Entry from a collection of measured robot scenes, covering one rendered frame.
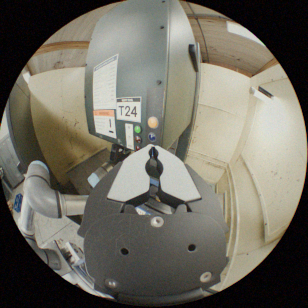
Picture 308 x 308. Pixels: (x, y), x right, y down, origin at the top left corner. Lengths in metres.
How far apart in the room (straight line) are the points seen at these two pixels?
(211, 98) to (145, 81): 1.06
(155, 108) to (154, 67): 0.11
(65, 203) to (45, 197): 0.07
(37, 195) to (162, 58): 0.47
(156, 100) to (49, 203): 0.40
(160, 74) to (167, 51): 0.07
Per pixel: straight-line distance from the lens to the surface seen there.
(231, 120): 1.30
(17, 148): 0.63
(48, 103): 1.42
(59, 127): 1.43
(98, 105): 0.42
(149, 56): 0.28
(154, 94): 0.23
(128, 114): 0.29
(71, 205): 0.36
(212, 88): 1.27
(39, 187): 0.35
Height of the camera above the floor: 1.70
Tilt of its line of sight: 32 degrees down
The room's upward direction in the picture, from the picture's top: 4 degrees clockwise
